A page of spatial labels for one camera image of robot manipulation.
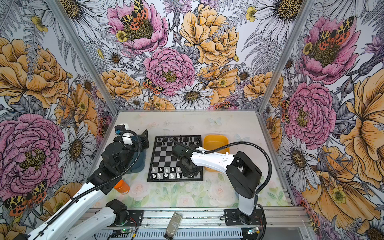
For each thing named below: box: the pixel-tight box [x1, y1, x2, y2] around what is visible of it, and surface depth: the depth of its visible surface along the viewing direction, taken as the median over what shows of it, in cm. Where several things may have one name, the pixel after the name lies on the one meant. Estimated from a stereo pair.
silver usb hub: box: [163, 212, 183, 240], surface depth 70 cm
